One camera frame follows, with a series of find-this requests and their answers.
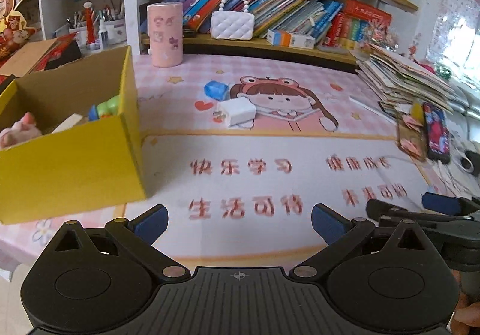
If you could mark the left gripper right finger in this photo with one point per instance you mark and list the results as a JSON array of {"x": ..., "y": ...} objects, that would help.
[{"x": 345, "y": 238}]

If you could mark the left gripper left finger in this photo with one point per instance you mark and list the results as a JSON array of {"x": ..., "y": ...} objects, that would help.
[{"x": 136, "y": 237}]

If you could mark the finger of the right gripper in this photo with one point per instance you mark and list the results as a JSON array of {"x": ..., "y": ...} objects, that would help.
[
  {"x": 442, "y": 204},
  {"x": 385, "y": 213}
]

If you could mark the green toy figure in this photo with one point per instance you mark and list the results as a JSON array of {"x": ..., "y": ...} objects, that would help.
[{"x": 104, "y": 109}]

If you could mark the white charger block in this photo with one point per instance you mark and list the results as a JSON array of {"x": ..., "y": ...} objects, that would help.
[{"x": 236, "y": 112}]

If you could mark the blue small toy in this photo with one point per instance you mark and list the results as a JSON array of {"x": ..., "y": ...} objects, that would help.
[{"x": 217, "y": 90}]

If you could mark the smartphone with red screen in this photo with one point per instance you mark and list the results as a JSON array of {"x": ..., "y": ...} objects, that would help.
[{"x": 437, "y": 135}]

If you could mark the yellow cardboard box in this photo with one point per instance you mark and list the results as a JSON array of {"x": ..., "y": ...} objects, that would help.
[{"x": 88, "y": 167}]

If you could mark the stack of papers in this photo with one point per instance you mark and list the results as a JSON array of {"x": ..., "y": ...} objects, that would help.
[{"x": 399, "y": 81}]

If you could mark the pink checked desk mat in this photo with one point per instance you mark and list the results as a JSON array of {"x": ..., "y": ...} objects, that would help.
[{"x": 244, "y": 195}]

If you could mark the white eraser block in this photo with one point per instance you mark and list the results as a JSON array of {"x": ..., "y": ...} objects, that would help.
[{"x": 71, "y": 122}]

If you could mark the pink plush pig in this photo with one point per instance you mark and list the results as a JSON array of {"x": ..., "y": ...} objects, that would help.
[{"x": 21, "y": 131}]

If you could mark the red thick book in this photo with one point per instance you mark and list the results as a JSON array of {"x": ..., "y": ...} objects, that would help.
[{"x": 356, "y": 23}]

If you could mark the orange white small box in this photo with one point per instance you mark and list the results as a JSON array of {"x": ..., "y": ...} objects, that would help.
[{"x": 288, "y": 39}]

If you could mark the brown cardboard sheet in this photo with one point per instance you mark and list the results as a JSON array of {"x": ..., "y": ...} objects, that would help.
[{"x": 27, "y": 57}]

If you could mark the pen holder with pens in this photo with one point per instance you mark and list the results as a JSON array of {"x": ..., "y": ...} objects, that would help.
[{"x": 97, "y": 29}]

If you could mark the pink cylindrical cup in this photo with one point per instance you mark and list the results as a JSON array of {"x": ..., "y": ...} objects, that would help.
[{"x": 165, "y": 32}]

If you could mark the white quilted handbag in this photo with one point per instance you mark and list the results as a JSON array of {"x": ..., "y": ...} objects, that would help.
[{"x": 232, "y": 25}]

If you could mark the red cartoon paper decoration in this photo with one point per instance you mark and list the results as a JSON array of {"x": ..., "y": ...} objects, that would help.
[{"x": 13, "y": 19}]

